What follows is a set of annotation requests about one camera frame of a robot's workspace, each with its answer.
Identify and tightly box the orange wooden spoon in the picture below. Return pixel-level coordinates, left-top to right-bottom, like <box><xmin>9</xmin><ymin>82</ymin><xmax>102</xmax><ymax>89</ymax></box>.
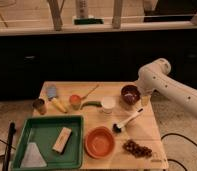
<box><xmin>69</xmin><ymin>85</ymin><xmax>99</xmax><ymax>107</ymax></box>

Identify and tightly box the green chili pepper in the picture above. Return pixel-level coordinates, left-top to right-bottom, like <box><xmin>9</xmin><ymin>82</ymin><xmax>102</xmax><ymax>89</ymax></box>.
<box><xmin>80</xmin><ymin>101</ymin><xmax>102</xmax><ymax>110</ymax></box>

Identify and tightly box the yellow handled blue spatula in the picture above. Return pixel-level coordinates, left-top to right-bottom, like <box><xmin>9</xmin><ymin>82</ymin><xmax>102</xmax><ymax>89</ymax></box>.
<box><xmin>46</xmin><ymin>85</ymin><xmax>67</xmax><ymax>113</ymax></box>

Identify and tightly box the green base white stand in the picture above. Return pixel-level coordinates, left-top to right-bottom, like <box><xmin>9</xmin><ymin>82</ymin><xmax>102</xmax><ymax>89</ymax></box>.
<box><xmin>74</xmin><ymin>0</ymin><xmax>103</xmax><ymax>25</ymax></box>

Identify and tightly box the dark maroon bowl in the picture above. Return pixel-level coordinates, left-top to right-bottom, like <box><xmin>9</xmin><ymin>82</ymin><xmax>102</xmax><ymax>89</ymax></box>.
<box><xmin>121</xmin><ymin>85</ymin><xmax>140</xmax><ymax>105</ymax></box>

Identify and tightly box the bunch of dark grapes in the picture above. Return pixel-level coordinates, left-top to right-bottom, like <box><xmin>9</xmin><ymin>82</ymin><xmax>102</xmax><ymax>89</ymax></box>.
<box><xmin>123</xmin><ymin>139</ymin><xmax>152</xmax><ymax>158</ymax></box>

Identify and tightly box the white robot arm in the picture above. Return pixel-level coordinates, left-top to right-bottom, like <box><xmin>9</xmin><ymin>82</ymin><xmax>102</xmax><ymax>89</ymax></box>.
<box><xmin>136</xmin><ymin>58</ymin><xmax>197</xmax><ymax>118</ymax></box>

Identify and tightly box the white handled dish brush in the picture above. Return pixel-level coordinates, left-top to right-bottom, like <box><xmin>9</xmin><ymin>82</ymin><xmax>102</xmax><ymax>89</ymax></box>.
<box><xmin>113</xmin><ymin>109</ymin><xmax>143</xmax><ymax>133</ymax></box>

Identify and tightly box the black floor cable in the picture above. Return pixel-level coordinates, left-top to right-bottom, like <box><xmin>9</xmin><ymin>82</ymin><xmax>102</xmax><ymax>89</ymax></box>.
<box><xmin>160</xmin><ymin>132</ymin><xmax>197</xmax><ymax>171</ymax></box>

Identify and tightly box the green plastic tray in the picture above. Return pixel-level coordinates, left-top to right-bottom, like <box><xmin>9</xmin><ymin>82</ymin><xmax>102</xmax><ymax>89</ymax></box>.
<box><xmin>11</xmin><ymin>115</ymin><xmax>84</xmax><ymax>171</ymax></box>

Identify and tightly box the white cup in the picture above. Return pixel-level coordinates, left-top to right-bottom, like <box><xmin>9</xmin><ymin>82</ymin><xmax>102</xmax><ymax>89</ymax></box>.
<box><xmin>101</xmin><ymin>97</ymin><xmax>116</xmax><ymax>114</ymax></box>

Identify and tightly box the wooden block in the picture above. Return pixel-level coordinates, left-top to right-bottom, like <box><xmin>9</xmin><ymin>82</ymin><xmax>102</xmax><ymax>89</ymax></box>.
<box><xmin>52</xmin><ymin>127</ymin><xmax>72</xmax><ymax>153</ymax></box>

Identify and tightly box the black pole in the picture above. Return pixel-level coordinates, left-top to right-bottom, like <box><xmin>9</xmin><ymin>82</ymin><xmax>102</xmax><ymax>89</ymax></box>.
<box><xmin>2</xmin><ymin>122</ymin><xmax>16</xmax><ymax>171</ymax></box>

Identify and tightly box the orange bowl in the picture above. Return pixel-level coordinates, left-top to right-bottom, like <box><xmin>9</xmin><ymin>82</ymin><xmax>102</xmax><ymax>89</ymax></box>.
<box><xmin>84</xmin><ymin>126</ymin><xmax>115</xmax><ymax>159</ymax></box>

